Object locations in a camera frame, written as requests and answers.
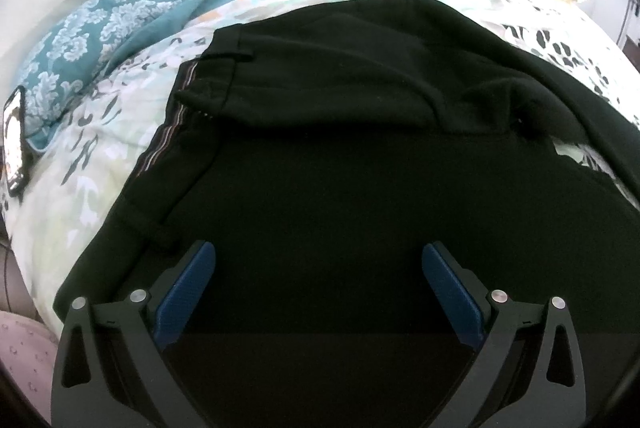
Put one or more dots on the floral bedspread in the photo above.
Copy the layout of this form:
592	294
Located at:
75	188

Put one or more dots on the black pants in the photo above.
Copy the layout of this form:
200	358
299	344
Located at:
320	188

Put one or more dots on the teal floral pillow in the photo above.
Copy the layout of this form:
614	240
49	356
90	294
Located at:
100	28

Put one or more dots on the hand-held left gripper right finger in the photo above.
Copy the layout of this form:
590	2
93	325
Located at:
452	293

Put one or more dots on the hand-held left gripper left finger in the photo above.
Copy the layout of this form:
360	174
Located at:
182	293

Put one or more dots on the black smartphone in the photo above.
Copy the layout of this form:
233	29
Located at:
14	143

